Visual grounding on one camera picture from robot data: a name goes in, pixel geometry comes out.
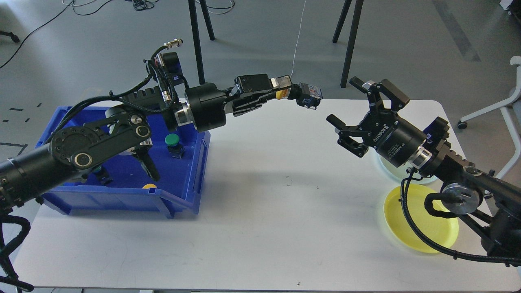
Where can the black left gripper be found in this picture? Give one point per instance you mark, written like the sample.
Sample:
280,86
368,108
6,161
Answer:
206,106

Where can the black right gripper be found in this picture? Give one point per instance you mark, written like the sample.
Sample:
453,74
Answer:
392,137

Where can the yellow push button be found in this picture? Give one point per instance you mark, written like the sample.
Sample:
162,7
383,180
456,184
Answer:
308,96

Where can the green push button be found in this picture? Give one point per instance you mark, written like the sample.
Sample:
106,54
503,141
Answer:
174,146
102,175

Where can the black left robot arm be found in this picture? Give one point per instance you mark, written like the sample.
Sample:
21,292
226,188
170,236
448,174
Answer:
99,128

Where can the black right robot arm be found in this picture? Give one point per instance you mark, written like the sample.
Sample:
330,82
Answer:
488,205

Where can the light green plate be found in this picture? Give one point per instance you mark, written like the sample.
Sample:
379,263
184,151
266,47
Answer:
399,173

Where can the yellow plate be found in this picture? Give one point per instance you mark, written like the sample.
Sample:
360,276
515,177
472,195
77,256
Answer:
442,231

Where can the blue plastic bin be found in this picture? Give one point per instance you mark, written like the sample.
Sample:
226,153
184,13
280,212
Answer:
178,189

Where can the black tripod leg left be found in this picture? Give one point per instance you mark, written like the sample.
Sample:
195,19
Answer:
196,37

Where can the black tripod leg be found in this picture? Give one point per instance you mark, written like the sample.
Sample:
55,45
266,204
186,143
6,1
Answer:
354,27
196,37

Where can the black tripod leg right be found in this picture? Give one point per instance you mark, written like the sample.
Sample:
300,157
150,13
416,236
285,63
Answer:
354,27

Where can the white office chair base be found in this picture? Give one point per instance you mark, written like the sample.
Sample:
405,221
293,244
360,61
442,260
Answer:
513,101

